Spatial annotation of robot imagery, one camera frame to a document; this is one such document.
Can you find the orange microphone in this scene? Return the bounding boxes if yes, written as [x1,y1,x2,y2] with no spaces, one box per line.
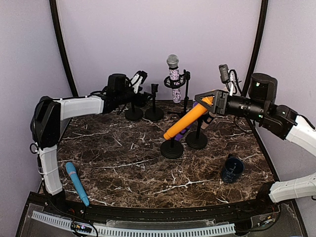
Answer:
[163,103,209,140]

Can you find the pink microphone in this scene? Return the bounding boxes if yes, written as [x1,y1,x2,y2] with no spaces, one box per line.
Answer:
[201,112,216,130]

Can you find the black stand of blue microphone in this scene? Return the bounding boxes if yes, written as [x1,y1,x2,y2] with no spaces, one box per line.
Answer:
[124,102,143,121]

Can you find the purple microphone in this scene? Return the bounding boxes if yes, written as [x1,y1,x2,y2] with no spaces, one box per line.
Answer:
[176,102,200,142]

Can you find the black stand of orange microphone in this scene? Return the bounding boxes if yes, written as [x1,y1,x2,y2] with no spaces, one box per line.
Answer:
[145,84,164,121]

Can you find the black stand of pink microphone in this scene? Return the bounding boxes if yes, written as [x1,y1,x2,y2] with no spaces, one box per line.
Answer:
[186,118,208,150]

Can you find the black stand of purple microphone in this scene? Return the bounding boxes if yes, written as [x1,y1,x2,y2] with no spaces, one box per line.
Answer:
[160,138,184,159]

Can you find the blue microphone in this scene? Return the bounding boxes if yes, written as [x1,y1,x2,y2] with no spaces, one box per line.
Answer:
[66,162,90,207]

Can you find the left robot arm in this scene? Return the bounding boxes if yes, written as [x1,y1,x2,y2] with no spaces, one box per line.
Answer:
[30,71,150,196]

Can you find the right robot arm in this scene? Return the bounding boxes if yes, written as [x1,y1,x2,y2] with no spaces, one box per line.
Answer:
[195,73,316,214]

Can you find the silver glitter microphone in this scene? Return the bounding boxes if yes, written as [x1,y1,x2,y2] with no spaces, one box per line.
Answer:
[166,54,181,103]

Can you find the dark blue mug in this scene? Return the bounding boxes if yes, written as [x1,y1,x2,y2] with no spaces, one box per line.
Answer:
[221,154,245,184]

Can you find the small circuit board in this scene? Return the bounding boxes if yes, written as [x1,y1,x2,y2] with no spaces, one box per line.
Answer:
[71,222,92,234]

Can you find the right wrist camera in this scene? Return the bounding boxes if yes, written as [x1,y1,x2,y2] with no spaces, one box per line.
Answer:
[219,64,241,96]

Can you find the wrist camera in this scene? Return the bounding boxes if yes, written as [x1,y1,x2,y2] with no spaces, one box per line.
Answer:
[131,71,148,94]
[219,64,241,96]

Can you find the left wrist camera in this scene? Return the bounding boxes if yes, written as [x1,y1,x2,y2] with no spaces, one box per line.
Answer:
[131,71,148,94]

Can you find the black tripod shock-mount stand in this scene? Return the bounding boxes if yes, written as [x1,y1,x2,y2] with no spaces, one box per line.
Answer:
[163,70,191,118]

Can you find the white slotted cable duct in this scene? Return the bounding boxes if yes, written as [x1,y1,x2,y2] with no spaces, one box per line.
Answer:
[31,211,236,237]

